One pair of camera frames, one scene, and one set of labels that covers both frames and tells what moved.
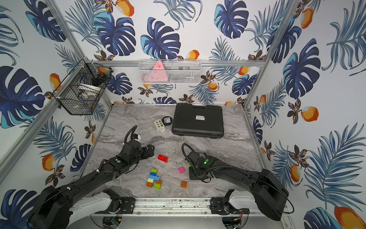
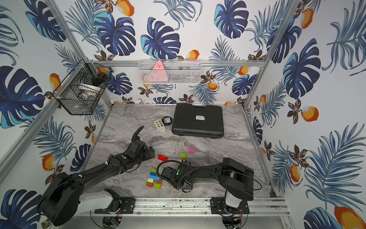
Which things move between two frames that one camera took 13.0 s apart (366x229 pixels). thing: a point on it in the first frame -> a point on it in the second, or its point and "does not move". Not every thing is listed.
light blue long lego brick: [156, 178] does not move
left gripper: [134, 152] does not move
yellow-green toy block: [149, 182] does not move
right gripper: [191, 176] -> [174, 186]
